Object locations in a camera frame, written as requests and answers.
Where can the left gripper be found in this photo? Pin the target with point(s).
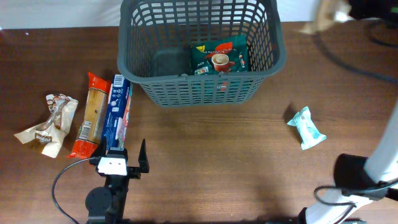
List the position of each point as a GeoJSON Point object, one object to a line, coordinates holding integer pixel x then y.
{"type": "Point", "coordinates": [135, 172]}

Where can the beige snack bag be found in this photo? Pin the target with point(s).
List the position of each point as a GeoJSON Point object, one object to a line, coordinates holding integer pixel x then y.
{"type": "Point", "coordinates": [47, 137]}
{"type": "Point", "coordinates": [328, 14]}

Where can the orange spaghetti packet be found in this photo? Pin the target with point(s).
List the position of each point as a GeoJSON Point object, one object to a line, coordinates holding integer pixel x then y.
{"type": "Point", "coordinates": [90, 132]}

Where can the blue tissue box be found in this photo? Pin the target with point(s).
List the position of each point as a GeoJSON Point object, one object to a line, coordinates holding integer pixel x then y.
{"type": "Point", "coordinates": [117, 114]}

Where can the grey plastic shopping basket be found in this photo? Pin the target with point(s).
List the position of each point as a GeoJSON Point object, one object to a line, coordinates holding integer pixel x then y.
{"type": "Point", "coordinates": [185, 53]}

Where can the mint green snack packet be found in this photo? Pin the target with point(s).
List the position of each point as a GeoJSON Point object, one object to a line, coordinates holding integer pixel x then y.
{"type": "Point", "coordinates": [306, 128]}

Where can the green coffee sachet bag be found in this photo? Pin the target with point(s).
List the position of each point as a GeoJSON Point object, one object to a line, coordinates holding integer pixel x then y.
{"type": "Point", "coordinates": [225, 56]}

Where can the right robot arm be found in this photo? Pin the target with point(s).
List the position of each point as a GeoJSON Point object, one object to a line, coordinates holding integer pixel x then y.
{"type": "Point", "coordinates": [359, 180]}

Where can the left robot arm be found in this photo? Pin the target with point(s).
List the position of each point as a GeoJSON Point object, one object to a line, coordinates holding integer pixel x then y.
{"type": "Point", "coordinates": [106, 204]}

